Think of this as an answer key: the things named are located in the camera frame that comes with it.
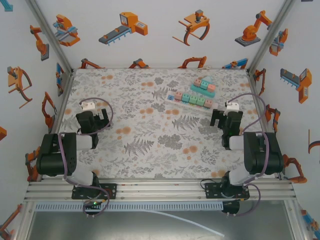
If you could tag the green usb charger plug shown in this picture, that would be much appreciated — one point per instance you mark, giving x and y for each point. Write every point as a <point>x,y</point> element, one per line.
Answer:
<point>200,101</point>
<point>193,99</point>

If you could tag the teal triangular power strip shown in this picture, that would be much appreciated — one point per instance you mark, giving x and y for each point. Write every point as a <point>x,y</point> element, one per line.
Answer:
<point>207,94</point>

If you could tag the long white power strip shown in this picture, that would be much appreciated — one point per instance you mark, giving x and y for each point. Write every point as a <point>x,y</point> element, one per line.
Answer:
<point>171,97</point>

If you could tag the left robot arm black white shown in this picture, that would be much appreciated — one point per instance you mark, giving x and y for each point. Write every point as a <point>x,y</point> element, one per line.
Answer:
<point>55,157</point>

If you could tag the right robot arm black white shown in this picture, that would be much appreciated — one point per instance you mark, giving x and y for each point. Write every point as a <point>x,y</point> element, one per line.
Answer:
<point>262,155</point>

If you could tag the pastel usb charger plug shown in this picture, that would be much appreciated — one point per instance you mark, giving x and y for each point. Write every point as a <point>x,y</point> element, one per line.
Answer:
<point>196,81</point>

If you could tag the floral patterned table mat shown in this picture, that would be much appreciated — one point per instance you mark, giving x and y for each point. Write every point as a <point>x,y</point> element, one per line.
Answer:
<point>150,125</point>

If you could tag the small circuit board green light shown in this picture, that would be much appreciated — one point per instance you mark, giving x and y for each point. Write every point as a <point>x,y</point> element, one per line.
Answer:
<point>94,203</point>

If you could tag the thin white tube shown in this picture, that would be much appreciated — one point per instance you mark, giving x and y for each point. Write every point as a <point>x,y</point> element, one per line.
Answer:
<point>200,225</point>

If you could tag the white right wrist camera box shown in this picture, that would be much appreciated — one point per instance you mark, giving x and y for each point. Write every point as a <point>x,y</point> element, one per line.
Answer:
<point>233,107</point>

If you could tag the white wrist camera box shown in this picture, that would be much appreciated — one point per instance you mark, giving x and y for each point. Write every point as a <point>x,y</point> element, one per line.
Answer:
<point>88,106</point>
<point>233,107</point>

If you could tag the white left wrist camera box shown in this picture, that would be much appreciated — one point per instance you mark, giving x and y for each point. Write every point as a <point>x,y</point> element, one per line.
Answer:
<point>88,106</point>

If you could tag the aluminium table side rail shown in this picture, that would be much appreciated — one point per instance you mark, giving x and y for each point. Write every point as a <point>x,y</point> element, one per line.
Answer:
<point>253,87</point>
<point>63,92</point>

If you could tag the aluminium frame base rails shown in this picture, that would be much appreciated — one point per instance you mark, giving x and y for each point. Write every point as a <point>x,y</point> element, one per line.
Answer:
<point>162,191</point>

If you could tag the aluminium frame post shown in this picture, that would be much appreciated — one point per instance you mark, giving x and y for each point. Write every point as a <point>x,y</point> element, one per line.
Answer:
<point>51,37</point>
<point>268,37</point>

